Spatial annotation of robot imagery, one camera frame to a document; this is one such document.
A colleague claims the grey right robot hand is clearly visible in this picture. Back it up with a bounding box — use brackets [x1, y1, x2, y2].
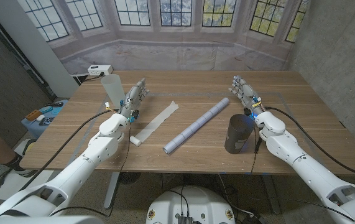
[228, 75, 265, 116]

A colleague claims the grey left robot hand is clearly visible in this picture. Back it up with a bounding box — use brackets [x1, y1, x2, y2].
[119, 77, 150, 121]

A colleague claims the white bandage strip with roll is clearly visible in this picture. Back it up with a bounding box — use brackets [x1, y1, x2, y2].
[129, 100, 180, 147]

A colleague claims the translucent white plastic cup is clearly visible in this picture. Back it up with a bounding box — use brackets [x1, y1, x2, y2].
[100, 73, 126, 109]

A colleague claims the dark brown cup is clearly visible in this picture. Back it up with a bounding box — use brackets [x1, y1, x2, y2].
[224, 113, 256, 155]

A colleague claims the white power strip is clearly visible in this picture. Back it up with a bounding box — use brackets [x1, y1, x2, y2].
[86, 64, 114, 77]

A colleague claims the rolled grey paper tube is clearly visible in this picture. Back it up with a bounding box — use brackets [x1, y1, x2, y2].
[162, 97, 230, 155]

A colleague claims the printed window backdrop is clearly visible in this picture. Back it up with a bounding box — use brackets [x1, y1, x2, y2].
[17, 0, 310, 75]

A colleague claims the blue box with items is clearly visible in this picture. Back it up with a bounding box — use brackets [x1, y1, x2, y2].
[21, 99, 68, 139]

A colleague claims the black round fan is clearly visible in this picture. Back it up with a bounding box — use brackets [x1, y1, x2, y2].
[118, 172, 142, 185]

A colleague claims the grey metal table leg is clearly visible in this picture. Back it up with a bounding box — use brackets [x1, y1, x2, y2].
[103, 171, 121, 210]
[262, 174, 282, 215]

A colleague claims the orange block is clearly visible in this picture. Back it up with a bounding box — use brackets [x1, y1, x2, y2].
[25, 109, 42, 121]

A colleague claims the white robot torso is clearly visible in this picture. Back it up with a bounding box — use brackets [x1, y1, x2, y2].
[145, 185, 236, 224]

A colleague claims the white floor platform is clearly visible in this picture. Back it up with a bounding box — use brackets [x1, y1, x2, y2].
[0, 138, 54, 200]

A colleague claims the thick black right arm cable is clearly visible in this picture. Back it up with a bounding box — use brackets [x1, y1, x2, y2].
[264, 106, 355, 180]

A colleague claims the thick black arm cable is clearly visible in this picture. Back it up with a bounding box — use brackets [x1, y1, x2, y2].
[18, 108, 118, 191]
[264, 106, 355, 180]

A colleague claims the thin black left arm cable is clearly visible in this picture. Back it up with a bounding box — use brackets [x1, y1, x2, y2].
[48, 123, 132, 218]

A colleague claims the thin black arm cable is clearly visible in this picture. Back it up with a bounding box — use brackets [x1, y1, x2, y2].
[249, 107, 264, 175]
[48, 123, 132, 218]

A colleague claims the black power strip cable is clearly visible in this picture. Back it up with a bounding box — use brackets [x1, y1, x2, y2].
[83, 72, 105, 83]

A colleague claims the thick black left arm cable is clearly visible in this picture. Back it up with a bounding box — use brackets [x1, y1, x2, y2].
[18, 108, 118, 191]

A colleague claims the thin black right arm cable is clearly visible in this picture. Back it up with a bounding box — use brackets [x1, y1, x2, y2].
[249, 107, 264, 175]

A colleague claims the black torso cable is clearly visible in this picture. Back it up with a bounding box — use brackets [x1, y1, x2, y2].
[167, 185, 191, 217]

